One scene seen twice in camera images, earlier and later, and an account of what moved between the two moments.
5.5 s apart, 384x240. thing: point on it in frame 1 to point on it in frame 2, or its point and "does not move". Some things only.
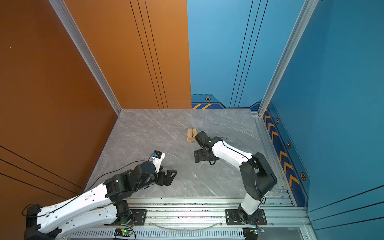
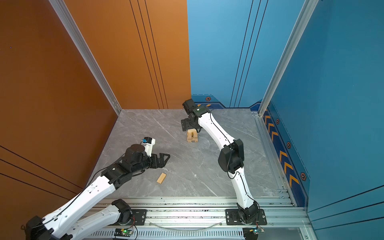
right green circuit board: [251, 233] does not move
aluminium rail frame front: [200, 218] does not move
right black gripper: [197, 155] to [187, 126]
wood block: [190, 139] does not move
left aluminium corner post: [63, 11] does not move
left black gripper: [163, 181] to [162, 163]
